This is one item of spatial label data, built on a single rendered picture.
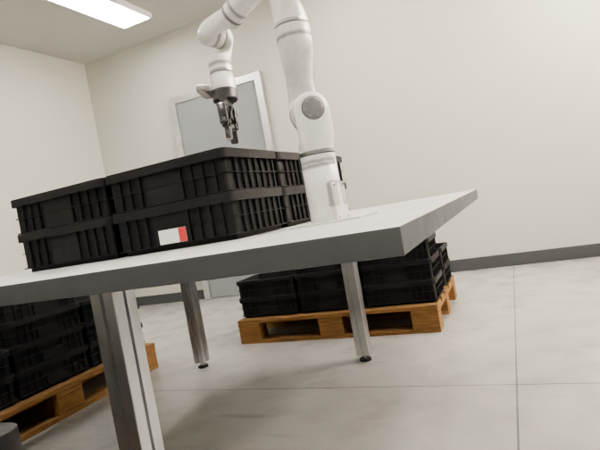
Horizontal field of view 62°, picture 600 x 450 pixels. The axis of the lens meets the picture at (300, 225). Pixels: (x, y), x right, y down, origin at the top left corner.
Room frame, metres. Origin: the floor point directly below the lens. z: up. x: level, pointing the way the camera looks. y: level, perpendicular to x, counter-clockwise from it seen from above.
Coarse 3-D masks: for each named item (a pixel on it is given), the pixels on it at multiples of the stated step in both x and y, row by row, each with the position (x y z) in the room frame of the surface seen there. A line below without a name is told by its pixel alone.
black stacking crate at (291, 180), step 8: (280, 160) 1.52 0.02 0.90; (288, 160) 1.56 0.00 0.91; (296, 160) 1.63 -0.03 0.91; (280, 168) 1.51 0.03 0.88; (288, 168) 1.56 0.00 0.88; (296, 168) 1.62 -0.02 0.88; (280, 176) 1.50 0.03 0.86; (288, 176) 1.55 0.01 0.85; (296, 176) 1.59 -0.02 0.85; (280, 184) 1.50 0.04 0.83; (288, 184) 1.53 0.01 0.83; (296, 184) 1.60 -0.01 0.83
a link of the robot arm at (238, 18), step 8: (232, 0) 1.39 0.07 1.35; (240, 0) 1.38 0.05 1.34; (248, 0) 1.38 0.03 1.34; (256, 0) 1.39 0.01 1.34; (224, 8) 1.42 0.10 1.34; (232, 8) 1.40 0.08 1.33; (240, 8) 1.39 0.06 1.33; (248, 8) 1.40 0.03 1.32; (232, 16) 1.41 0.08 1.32; (240, 16) 1.42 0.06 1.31
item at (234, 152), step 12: (192, 156) 1.25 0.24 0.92; (204, 156) 1.23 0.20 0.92; (216, 156) 1.22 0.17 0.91; (240, 156) 1.28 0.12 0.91; (252, 156) 1.34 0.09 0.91; (264, 156) 1.40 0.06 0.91; (144, 168) 1.31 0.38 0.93; (156, 168) 1.29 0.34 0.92; (168, 168) 1.28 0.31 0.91; (108, 180) 1.37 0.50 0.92; (120, 180) 1.35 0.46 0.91
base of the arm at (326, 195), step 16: (304, 160) 1.25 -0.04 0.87; (320, 160) 1.24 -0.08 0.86; (336, 160) 1.27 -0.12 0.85; (304, 176) 1.26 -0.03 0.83; (320, 176) 1.24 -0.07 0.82; (336, 176) 1.25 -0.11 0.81; (320, 192) 1.24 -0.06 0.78; (336, 192) 1.24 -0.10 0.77; (320, 208) 1.24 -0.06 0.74; (336, 208) 1.23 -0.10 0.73
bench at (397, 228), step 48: (240, 240) 1.11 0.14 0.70; (288, 240) 0.78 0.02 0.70; (336, 240) 0.69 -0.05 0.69; (384, 240) 0.67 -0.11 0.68; (0, 288) 0.98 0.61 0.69; (48, 288) 0.93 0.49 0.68; (96, 288) 0.88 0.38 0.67; (192, 288) 2.64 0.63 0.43; (192, 336) 2.64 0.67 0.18; (144, 384) 0.96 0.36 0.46; (144, 432) 0.94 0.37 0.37
